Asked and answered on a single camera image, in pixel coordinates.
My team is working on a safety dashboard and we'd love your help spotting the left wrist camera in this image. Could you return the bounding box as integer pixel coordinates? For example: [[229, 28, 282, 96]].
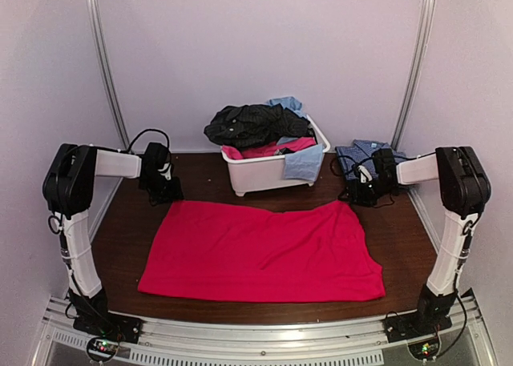
[[158, 162, 174, 181]]

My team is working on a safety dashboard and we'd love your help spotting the red t-shirt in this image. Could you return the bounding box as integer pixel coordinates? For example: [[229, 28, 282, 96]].
[[138, 200, 386, 303]]

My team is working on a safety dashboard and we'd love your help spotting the black striped shirt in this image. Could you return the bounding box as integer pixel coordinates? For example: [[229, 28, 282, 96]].
[[204, 104, 313, 150]]

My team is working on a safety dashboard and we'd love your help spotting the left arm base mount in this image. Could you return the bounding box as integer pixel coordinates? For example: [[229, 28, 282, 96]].
[[73, 313, 143, 344]]

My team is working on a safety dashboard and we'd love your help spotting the left circuit board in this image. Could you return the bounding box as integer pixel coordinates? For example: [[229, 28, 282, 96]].
[[86, 336, 119, 364]]

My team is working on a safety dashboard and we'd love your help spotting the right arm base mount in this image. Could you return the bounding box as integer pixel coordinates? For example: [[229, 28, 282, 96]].
[[382, 311, 452, 343]]

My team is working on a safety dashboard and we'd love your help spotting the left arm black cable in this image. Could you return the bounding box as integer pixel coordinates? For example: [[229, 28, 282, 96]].
[[127, 128, 170, 159]]

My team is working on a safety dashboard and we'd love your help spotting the white plastic laundry bin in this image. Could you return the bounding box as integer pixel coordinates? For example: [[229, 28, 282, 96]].
[[221, 117, 331, 197]]

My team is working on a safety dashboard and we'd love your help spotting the circuit board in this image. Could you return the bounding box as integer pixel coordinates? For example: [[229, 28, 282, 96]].
[[407, 336, 441, 361], [86, 336, 119, 364]]

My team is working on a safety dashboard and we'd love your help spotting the pink garment in bin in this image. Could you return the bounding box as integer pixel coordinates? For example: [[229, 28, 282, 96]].
[[221, 137, 317, 160]]

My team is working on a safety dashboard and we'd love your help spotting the right circuit board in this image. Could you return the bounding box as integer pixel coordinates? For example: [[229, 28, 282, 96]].
[[407, 336, 441, 361]]

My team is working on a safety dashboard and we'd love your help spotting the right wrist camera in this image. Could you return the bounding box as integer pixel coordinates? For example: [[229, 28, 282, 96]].
[[355, 165, 373, 183]]

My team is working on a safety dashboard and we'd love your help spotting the light blue shirt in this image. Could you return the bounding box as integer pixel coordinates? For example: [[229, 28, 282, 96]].
[[266, 96, 325, 182]]

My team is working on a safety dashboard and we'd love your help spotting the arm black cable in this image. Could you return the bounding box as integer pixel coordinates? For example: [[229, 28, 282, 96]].
[[329, 157, 402, 213], [127, 128, 170, 159]]

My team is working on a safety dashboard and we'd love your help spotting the left aluminium frame post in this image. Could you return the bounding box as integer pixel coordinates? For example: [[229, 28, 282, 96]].
[[86, 0, 130, 149]]

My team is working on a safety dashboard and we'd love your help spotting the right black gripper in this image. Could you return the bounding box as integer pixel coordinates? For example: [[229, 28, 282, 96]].
[[344, 178, 399, 208]]

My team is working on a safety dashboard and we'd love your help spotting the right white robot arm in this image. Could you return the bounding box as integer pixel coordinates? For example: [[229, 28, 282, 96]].
[[339, 147, 491, 336]]

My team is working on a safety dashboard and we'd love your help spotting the front aluminium rail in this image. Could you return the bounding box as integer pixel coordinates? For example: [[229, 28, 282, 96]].
[[39, 301, 488, 366]]

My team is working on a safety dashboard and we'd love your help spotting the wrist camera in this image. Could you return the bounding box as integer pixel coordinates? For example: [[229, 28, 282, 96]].
[[355, 165, 373, 183], [158, 162, 174, 181]]

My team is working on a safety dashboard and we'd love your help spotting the folded blue checkered shirt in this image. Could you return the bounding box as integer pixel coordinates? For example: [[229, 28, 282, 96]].
[[335, 139, 406, 180]]

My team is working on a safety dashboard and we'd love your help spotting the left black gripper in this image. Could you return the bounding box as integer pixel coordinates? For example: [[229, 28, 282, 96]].
[[139, 174, 184, 205]]

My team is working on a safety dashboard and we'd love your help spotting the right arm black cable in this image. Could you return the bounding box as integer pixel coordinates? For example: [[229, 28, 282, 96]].
[[329, 157, 402, 213]]

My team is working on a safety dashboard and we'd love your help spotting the aluminium frame post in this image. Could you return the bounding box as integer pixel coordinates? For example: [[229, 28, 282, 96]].
[[86, 0, 130, 149], [390, 0, 436, 149]]

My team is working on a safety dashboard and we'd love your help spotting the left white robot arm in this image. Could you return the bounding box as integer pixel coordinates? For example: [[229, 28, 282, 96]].
[[42, 143, 184, 337]]

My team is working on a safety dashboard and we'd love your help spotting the right aluminium frame post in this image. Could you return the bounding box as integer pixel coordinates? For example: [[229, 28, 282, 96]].
[[390, 0, 436, 149]]

